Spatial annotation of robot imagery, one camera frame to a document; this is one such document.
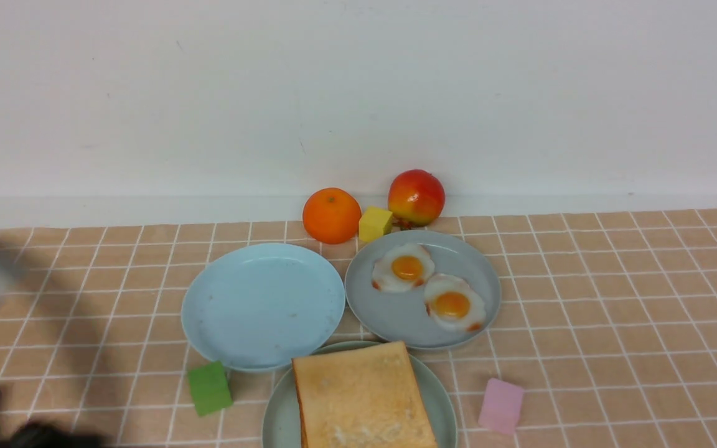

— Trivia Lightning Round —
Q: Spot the yellow cube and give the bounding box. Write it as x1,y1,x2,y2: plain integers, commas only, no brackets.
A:
358,206,395,242

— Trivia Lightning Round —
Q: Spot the green cube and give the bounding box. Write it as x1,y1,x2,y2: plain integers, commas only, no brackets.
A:
187,361,233,417

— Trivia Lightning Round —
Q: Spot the front right fried egg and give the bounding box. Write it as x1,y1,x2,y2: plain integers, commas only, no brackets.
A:
424,273,487,332

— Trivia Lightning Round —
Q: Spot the toast slice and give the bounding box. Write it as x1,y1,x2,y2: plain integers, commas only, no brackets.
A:
291,342,436,447

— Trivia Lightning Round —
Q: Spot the orange fruit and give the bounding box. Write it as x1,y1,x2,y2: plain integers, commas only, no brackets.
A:
302,187,362,245

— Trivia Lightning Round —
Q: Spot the red yellow apple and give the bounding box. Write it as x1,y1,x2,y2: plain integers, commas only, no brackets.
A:
387,169,446,230

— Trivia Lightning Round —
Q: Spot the light blue plate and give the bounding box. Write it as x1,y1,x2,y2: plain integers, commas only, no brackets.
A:
181,243,346,373

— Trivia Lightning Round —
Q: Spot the pink cube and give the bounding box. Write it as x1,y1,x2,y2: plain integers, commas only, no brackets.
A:
478,379,525,436

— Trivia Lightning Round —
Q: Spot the rear fried egg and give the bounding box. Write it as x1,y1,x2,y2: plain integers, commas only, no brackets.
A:
371,242,436,293

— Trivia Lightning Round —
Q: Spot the fried egg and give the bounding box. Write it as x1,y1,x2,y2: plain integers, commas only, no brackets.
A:
371,242,436,293
424,273,487,332

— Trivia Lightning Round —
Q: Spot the grey blue plate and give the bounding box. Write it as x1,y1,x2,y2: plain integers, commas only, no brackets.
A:
345,230,502,350

